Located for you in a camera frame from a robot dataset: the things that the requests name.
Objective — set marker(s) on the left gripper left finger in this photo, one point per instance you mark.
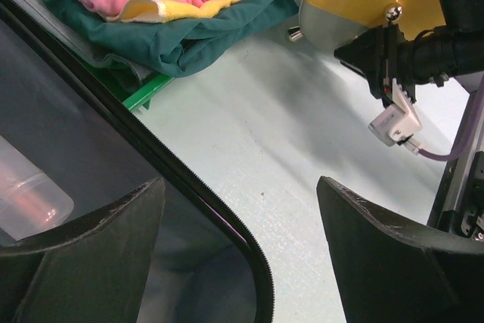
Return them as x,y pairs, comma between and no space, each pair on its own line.
91,269

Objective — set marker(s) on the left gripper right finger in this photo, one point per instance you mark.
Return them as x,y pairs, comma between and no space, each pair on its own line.
390,268

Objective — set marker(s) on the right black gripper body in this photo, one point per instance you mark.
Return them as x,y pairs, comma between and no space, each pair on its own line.
429,58

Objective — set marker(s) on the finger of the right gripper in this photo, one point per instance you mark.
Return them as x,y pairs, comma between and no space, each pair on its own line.
364,55

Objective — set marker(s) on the white cylinder with orange-yellow face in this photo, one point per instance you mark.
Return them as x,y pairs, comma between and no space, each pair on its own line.
359,1

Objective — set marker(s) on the clear plastic bottle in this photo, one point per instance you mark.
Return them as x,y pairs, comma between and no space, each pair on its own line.
31,202

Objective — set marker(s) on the pink and teal kids suitcase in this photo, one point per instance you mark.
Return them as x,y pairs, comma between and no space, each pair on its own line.
206,265

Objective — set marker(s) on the dark green shorts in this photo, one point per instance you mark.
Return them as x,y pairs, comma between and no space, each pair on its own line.
129,40

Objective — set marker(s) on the green plastic tray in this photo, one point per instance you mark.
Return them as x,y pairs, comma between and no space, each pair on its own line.
147,92

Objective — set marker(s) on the light blue denim cloth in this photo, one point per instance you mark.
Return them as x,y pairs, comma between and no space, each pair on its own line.
92,54

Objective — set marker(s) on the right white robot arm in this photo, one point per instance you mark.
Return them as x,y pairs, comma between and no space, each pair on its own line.
458,207

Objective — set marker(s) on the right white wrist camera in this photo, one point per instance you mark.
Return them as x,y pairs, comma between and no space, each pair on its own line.
399,122

